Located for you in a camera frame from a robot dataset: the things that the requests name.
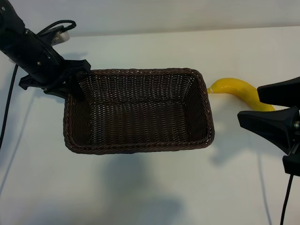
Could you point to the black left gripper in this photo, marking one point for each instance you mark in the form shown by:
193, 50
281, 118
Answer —
42, 70

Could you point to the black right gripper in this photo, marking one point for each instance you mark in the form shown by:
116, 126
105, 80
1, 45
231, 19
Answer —
294, 161

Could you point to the yellow banana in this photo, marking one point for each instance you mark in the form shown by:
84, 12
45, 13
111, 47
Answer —
234, 85

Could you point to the dark brown wicker basket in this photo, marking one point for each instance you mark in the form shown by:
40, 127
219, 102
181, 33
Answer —
140, 112

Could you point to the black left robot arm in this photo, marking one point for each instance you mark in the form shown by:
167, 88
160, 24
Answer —
9, 28

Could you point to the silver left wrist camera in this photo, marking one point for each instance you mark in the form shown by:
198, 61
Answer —
62, 37

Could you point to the black left camera bracket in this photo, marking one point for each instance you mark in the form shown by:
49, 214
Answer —
45, 37

